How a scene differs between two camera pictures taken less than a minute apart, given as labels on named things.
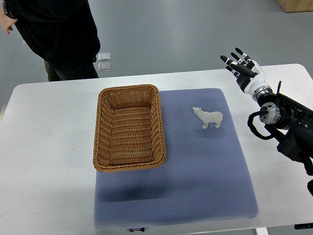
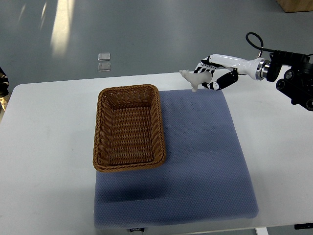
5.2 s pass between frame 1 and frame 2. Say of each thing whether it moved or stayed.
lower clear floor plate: stayed
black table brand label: stayed
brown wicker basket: stayed
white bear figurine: moved
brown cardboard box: stayed
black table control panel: stayed
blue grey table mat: stayed
